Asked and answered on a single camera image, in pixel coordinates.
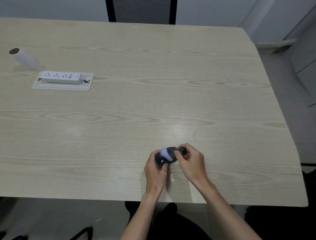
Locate person's right hand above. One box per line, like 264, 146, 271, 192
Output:
174, 143, 211, 189

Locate black mesh office chair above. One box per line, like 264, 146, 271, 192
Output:
105, 0, 178, 25

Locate person's black trousers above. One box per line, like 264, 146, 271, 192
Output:
125, 201, 213, 240

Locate black chair base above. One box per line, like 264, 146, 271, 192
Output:
0, 225, 94, 240

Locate white table cable cover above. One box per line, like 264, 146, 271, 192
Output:
32, 71, 95, 91

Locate white power strip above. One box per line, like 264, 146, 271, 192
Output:
37, 71, 83, 85

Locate pale lavender soft piece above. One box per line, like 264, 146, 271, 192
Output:
160, 148, 176, 160

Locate person's left forearm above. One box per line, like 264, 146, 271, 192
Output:
119, 191, 164, 240

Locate black oval case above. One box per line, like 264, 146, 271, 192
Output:
155, 147, 179, 167

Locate person's left hand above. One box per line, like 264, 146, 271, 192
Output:
144, 150, 171, 196

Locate grey cabinet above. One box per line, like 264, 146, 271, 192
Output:
288, 23, 316, 108

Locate person's right forearm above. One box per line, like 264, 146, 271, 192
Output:
193, 180, 263, 240

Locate white cardboard tube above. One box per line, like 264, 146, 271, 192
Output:
9, 48, 38, 70

